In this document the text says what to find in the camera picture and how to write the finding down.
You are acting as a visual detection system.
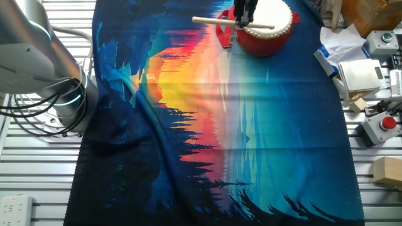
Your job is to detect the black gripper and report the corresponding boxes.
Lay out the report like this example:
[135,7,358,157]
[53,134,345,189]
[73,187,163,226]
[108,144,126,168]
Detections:
[232,0,259,29]

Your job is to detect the pale wooden drumstick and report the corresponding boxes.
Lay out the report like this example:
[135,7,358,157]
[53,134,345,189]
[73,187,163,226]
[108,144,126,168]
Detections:
[192,16,276,30]

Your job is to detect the wooden stick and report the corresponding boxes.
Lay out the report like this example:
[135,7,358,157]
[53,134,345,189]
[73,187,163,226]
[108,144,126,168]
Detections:
[330,0,343,21]

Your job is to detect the white and blue plastic bag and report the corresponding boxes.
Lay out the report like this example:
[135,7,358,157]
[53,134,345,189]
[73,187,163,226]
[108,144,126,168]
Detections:
[313,23,371,102]

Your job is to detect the silver digital scale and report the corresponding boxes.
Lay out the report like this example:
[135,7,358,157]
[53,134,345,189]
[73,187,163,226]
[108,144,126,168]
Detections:
[338,58,388,94]

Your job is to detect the brown cardboard box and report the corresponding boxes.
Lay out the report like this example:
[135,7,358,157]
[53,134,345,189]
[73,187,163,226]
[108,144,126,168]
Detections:
[340,0,402,38]

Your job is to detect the colourful landscape print cloth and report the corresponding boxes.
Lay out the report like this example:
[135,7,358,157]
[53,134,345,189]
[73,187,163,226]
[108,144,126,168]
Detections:
[63,0,366,226]

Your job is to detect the grey box with green button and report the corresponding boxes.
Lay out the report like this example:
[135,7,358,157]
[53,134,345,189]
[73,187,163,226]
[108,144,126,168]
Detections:
[366,30,399,57]

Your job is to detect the small wooden block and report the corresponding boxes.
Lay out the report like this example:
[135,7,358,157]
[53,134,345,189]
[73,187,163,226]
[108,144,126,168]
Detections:
[349,97,368,114]

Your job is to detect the white ridged device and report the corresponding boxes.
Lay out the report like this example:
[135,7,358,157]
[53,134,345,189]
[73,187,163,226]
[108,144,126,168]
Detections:
[389,68,402,97]

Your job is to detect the black metal clamp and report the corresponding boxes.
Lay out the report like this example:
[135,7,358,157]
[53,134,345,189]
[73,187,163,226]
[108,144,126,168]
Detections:
[364,95,402,117]

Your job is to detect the grey box with red button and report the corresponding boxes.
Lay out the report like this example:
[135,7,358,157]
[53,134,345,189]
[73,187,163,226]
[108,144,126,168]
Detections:
[356,111,402,148]

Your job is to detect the large wooden block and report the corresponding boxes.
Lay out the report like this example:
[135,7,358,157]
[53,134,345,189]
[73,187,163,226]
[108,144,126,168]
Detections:
[372,156,402,190]

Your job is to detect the white power strip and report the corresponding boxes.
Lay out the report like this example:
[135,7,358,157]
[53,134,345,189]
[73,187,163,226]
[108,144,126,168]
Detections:
[0,194,34,226]

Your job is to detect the red drum strap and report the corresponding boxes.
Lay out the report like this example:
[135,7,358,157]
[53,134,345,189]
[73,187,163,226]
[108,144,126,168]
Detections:
[215,5,301,50]

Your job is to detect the thick grey cable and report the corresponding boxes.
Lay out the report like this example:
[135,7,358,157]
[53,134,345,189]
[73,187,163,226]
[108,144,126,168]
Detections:
[52,25,95,79]

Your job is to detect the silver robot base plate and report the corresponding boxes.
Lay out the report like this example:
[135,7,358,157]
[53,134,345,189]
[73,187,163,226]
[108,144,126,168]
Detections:
[40,109,85,144]

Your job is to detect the thin grey base cables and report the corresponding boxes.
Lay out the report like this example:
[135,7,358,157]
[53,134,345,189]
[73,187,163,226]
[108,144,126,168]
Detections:
[8,93,86,134]

